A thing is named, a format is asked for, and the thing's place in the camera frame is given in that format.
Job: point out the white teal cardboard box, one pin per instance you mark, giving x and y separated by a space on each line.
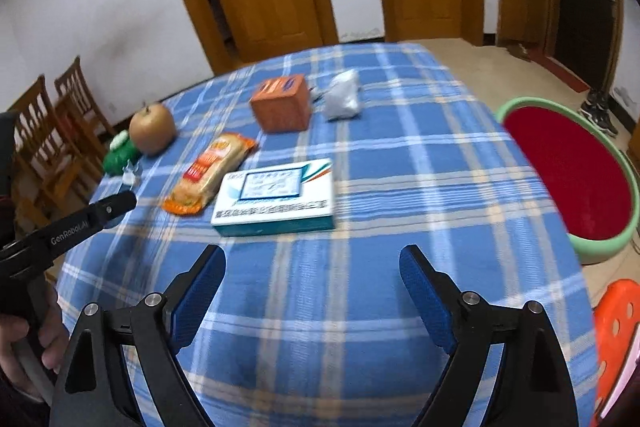
270 192

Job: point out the brown slipper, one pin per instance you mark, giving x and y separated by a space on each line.
519 51

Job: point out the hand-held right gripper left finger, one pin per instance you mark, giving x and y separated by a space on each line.
197 297

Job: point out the red doormat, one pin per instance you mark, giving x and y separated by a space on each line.
560 69

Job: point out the green plastic toy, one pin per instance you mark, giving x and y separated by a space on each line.
120 154

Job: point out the wooden chair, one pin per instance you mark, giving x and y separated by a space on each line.
35 112
75 82

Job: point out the small clear plastic piece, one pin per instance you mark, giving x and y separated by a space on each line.
131 174

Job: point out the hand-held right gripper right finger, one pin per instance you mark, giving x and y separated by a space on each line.
427 297

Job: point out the red bucket with green rim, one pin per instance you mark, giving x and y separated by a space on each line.
575 172

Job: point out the orange cracker packet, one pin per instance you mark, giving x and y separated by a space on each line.
210 172

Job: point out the black white sneaker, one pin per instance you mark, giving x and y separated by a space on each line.
594 104
607 122

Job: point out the brown pear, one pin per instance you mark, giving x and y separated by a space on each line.
152 129

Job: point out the silver bag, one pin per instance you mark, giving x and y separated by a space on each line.
342 99

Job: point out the white smartphone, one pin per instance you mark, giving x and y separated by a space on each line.
622 382

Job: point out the blue plaid tablecloth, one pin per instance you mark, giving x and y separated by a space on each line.
360 207

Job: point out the person's left hand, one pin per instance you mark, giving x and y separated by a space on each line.
56 337

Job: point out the wooden wall panel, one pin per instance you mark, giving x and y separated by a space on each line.
520 7

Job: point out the orange plastic stool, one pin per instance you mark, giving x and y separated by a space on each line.
612 322

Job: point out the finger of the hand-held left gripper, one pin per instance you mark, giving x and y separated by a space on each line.
115 207

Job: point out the orange cardboard box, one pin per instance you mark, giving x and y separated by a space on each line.
280 112

